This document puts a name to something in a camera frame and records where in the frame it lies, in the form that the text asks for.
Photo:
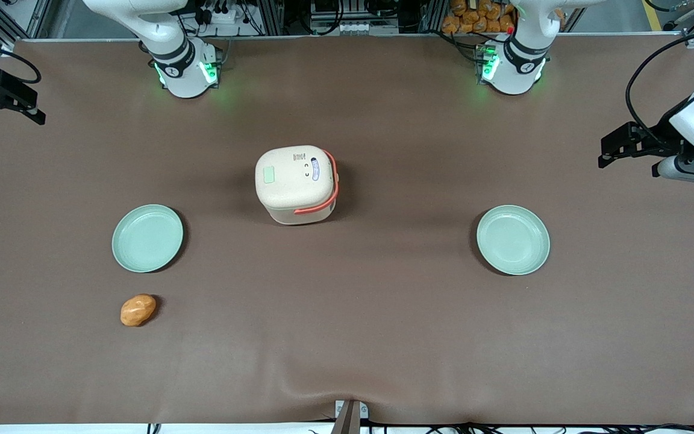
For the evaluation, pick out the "bag of orange bread rolls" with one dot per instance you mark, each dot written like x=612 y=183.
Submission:
x=473 y=17

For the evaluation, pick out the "pale green round plate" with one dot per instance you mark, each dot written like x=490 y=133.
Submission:
x=512 y=240
x=147 y=238

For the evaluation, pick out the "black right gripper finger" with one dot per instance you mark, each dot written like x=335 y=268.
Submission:
x=34 y=117
x=15 y=87

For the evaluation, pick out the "white terminal block row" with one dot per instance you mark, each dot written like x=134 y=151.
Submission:
x=353 y=28

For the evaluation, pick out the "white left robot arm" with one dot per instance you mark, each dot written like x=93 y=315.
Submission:
x=518 y=66

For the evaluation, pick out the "brown table cloth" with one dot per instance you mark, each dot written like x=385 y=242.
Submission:
x=383 y=331

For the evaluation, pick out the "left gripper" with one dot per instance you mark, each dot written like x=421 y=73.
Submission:
x=658 y=134

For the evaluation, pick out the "orange brown bread roll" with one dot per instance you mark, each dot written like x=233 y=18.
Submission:
x=138 y=310

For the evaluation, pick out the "white power strip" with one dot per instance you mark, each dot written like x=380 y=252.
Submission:
x=221 y=16

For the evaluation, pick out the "metal bracket at table edge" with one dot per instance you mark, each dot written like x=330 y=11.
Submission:
x=350 y=416

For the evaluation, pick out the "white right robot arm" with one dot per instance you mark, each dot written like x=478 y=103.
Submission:
x=181 y=66

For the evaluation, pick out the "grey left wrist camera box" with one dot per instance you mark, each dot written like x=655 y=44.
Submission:
x=693 y=172

